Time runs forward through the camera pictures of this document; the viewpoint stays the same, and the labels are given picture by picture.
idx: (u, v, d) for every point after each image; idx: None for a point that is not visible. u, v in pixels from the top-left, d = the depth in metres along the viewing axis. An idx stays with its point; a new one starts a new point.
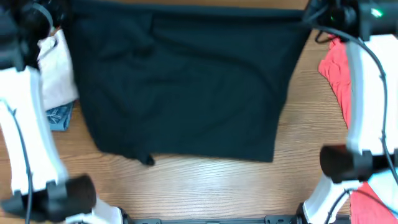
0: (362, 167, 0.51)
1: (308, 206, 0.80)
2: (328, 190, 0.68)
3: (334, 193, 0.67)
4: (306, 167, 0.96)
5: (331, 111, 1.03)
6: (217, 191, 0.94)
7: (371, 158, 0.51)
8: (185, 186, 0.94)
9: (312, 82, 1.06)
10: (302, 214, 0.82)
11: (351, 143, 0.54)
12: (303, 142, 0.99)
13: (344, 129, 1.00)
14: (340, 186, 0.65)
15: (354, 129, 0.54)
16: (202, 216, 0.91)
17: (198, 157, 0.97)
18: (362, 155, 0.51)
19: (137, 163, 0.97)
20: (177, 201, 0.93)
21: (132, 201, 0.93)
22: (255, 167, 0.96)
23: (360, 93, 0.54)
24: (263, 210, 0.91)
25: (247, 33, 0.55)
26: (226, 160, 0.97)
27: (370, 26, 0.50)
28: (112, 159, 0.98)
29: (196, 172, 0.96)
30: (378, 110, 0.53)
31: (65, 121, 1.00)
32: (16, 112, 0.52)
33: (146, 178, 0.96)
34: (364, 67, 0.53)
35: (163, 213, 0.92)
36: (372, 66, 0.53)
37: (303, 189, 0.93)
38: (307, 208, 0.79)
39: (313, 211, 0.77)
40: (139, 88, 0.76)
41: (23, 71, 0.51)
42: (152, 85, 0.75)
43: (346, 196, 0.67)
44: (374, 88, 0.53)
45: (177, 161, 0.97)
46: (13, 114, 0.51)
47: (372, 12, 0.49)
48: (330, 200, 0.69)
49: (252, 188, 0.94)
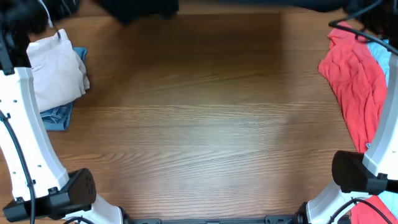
0: (374, 190, 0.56)
1: (310, 206, 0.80)
2: (334, 198, 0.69)
3: (340, 202, 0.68)
4: (306, 167, 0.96)
5: (331, 111, 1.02)
6: (217, 191, 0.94)
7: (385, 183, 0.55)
8: (185, 186, 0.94)
9: (311, 82, 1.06)
10: (304, 213, 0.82)
11: (368, 162, 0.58)
12: (303, 142, 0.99)
13: (344, 129, 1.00)
14: (347, 196, 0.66)
15: (377, 152, 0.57)
16: (202, 216, 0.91)
17: (198, 156, 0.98)
18: (377, 179, 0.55)
19: (137, 163, 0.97)
20: (176, 201, 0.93)
21: (132, 201, 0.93)
22: (255, 167, 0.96)
23: (392, 119, 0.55)
24: (263, 210, 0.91)
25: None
26: (226, 160, 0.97)
27: None
28: (112, 159, 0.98)
29: (195, 172, 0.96)
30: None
31: (65, 120, 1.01)
32: (10, 117, 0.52)
33: (146, 178, 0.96)
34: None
35: (163, 213, 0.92)
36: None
37: (302, 188, 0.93)
38: (311, 208, 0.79)
39: (316, 213, 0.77)
40: None
41: (12, 74, 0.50)
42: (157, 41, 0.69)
43: (351, 205, 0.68)
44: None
45: (176, 161, 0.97)
46: (5, 120, 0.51)
47: None
48: (334, 207, 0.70)
49: (252, 188, 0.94)
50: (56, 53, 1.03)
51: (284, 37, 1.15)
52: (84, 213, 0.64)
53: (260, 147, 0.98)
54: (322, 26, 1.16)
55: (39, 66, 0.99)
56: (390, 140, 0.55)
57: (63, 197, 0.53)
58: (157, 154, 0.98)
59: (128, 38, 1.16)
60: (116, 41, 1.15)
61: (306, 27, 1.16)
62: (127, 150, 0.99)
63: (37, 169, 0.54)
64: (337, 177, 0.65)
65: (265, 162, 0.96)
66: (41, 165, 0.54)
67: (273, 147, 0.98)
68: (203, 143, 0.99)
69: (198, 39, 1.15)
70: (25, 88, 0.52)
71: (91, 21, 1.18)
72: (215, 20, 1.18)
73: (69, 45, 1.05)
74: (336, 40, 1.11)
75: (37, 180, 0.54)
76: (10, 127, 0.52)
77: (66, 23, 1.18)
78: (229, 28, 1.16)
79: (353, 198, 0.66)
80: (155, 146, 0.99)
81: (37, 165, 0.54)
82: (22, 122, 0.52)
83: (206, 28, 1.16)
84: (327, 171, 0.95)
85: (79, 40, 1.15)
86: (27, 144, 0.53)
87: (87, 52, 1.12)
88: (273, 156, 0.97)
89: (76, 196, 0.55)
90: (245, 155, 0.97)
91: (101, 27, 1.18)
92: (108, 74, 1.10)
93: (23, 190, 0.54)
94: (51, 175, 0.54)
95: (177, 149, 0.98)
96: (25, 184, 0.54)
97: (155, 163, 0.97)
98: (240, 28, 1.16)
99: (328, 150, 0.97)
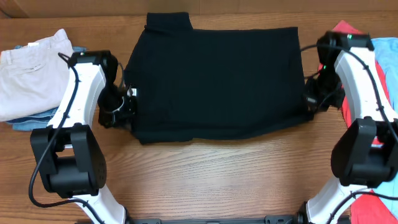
0: (367, 133, 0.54)
1: (310, 205, 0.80)
2: (333, 193, 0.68)
3: (340, 197, 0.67)
4: (306, 167, 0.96)
5: (330, 111, 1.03)
6: (217, 191, 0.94)
7: (372, 121, 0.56)
8: (185, 186, 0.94)
9: None
10: (304, 213, 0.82)
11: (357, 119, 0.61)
12: (303, 142, 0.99)
13: (344, 129, 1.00)
14: (347, 190, 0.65)
15: (356, 110, 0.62)
16: (202, 216, 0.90)
17: (198, 156, 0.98)
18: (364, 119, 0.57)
19: (137, 163, 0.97)
20: (177, 201, 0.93)
21: (132, 202, 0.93)
22: (255, 167, 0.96)
23: (353, 84, 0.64)
24: (263, 210, 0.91)
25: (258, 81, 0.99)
26: (226, 160, 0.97)
27: (351, 45, 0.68)
28: (112, 158, 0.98)
29: (195, 172, 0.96)
30: (370, 89, 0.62)
31: None
32: (79, 82, 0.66)
33: (146, 178, 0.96)
34: (351, 66, 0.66)
35: (163, 213, 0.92)
36: (356, 62, 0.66)
37: (303, 188, 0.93)
38: (310, 208, 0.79)
39: (316, 212, 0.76)
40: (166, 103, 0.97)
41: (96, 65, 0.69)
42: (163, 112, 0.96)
43: (352, 199, 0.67)
44: (362, 76, 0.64)
45: (177, 161, 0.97)
46: (77, 82, 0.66)
47: (349, 38, 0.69)
48: (334, 202, 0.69)
49: (252, 188, 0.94)
50: (56, 53, 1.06)
51: None
52: (91, 198, 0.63)
53: (261, 147, 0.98)
54: (323, 25, 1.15)
55: (39, 66, 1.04)
56: (359, 94, 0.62)
57: (83, 129, 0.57)
58: (157, 154, 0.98)
59: (127, 36, 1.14)
60: (115, 40, 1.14)
61: (308, 25, 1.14)
62: (126, 150, 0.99)
63: (76, 112, 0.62)
64: (338, 169, 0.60)
65: (265, 162, 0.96)
66: (81, 109, 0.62)
67: (273, 147, 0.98)
68: (203, 144, 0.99)
69: None
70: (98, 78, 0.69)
71: (90, 20, 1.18)
72: (215, 18, 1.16)
73: (69, 45, 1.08)
74: None
75: (71, 117, 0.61)
76: (76, 86, 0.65)
77: (66, 23, 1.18)
78: (230, 27, 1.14)
79: (352, 192, 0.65)
80: (155, 147, 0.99)
81: (77, 109, 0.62)
82: (87, 86, 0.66)
83: (206, 26, 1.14)
84: (326, 171, 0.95)
85: (79, 40, 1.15)
86: (81, 99, 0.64)
87: None
88: (273, 156, 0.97)
89: (91, 143, 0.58)
90: (245, 155, 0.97)
91: (99, 25, 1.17)
92: None
93: (56, 121, 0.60)
94: (83, 117, 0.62)
95: (178, 149, 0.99)
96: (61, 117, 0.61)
97: (155, 163, 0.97)
98: (240, 27, 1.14)
99: (328, 150, 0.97)
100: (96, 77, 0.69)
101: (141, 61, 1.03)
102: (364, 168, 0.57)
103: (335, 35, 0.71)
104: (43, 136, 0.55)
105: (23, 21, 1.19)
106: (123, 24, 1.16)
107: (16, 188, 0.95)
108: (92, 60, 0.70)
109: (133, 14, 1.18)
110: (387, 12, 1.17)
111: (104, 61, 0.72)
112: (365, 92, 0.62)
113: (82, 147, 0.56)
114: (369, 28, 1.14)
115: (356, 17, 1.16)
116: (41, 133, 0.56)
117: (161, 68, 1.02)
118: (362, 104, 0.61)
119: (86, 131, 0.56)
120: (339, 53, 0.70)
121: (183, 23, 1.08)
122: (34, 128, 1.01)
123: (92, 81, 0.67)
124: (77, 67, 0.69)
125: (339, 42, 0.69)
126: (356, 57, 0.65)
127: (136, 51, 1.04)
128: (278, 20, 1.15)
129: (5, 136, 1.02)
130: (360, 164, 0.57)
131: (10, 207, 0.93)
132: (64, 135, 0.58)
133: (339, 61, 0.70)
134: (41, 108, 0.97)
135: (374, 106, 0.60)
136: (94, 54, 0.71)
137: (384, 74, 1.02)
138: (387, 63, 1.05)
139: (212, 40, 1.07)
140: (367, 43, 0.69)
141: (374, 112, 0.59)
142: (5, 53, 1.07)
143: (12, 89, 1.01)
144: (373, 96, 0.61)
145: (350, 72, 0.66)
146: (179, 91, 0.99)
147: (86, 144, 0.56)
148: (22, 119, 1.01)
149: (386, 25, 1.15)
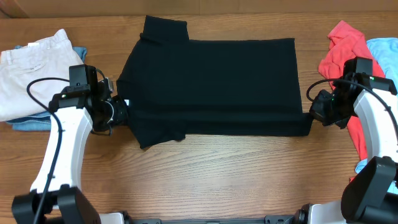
0: (384, 173, 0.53)
1: (313, 211, 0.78)
2: (337, 221, 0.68)
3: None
4: (305, 167, 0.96)
5: None
6: (217, 191, 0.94)
7: (388, 168, 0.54)
8: (185, 186, 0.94)
9: (311, 82, 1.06)
10: (306, 211, 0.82)
11: None
12: (303, 142, 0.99)
13: (344, 129, 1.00)
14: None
15: (375, 150, 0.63)
16: (202, 216, 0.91)
17: (198, 156, 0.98)
18: (383, 167, 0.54)
19: (137, 163, 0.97)
20: (177, 201, 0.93)
21: (132, 201, 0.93)
22: (255, 167, 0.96)
23: (373, 122, 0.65)
24: (263, 210, 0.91)
25: (255, 88, 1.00)
26: (226, 160, 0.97)
27: (373, 87, 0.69)
28: (112, 159, 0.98)
29: (196, 172, 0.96)
30: (390, 131, 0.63)
31: None
32: (64, 131, 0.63)
33: (146, 178, 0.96)
34: (372, 105, 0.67)
35: (163, 213, 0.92)
36: (377, 102, 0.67)
37: (303, 188, 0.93)
38: (313, 213, 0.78)
39: (317, 219, 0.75)
40: (163, 111, 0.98)
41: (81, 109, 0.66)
42: (160, 116, 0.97)
43: None
44: (383, 118, 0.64)
45: (177, 161, 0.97)
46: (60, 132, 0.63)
47: (371, 81, 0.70)
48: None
49: (252, 188, 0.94)
50: (56, 53, 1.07)
51: (285, 35, 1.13)
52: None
53: (261, 147, 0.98)
54: (323, 25, 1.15)
55: (39, 66, 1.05)
56: (379, 134, 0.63)
57: (71, 192, 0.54)
58: (157, 154, 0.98)
59: (127, 36, 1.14)
60: (115, 40, 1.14)
61: (308, 25, 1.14)
62: (126, 150, 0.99)
63: (61, 168, 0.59)
64: (349, 211, 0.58)
65: (265, 162, 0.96)
66: (68, 165, 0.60)
67: (273, 147, 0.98)
68: (203, 144, 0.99)
69: (198, 39, 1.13)
70: (83, 124, 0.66)
71: (90, 20, 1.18)
72: (215, 18, 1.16)
73: (69, 45, 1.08)
74: (336, 40, 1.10)
75: (56, 177, 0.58)
76: (61, 135, 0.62)
77: (66, 23, 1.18)
78: (230, 27, 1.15)
79: None
80: (155, 147, 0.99)
81: (63, 165, 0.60)
82: (72, 135, 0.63)
83: (206, 26, 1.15)
84: (326, 171, 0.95)
85: (79, 40, 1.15)
86: (66, 152, 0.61)
87: (88, 51, 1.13)
88: (273, 156, 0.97)
89: (81, 205, 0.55)
90: (245, 155, 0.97)
91: (99, 26, 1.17)
92: (109, 74, 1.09)
93: (40, 183, 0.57)
94: (70, 174, 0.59)
95: (178, 149, 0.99)
96: (46, 178, 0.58)
97: (155, 163, 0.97)
98: (240, 27, 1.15)
99: (328, 151, 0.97)
100: (83, 121, 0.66)
101: (133, 70, 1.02)
102: (379, 214, 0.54)
103: (357, 76, 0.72)
104: (28, 206, 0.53)
105: (23, 21, 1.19)
106: (123, 24, 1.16)
107: (16, 188, 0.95)
108: (75, 102, 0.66)
109: (133, 14, 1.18)
110: (387, 12, 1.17)
111: (87, 101, 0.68)
112: (385, 132, 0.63)
113: (71, 213, 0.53)
114: (369, 28, 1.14)
115: (357, 16, 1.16)
116: (24, 200, 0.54)
117: (155, 79, 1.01)
118: (382, 143, 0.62)
119: (73, 195, 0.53)
120: (360, 92, 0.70)
121: (181, 33, 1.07)
122: (34, 128, 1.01)
123: (78, 127, 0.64)
124: (58, 116, 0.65)
125: (362, 82, 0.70)
126: (377, 99, 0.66)
127: (131, 63, 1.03)
128: (278, 20, 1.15)
129: (5, 136, 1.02)
130: (374, 208, 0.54)
131: (10, 207, 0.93)
132: (50, 198, 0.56)
133: (358, 101, 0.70)
134: (41, 108, 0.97)
135: (395, 147, 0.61)
136: (77, 94, 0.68)
137: (384, 74, 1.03)
138: (387, 63, 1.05)
139: (208, 49, 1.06)
140: (390, 88, 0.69)
141: (393, 154, 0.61)
142: (5, 53, 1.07)
143: (12, 89, 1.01)
144: (393, 137, 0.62)
145: (370, 112, 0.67)
146: (168, 104, 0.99)
147: (76, 211, 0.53)
148: (22, 119, 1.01)
149: (386, 25, 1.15)
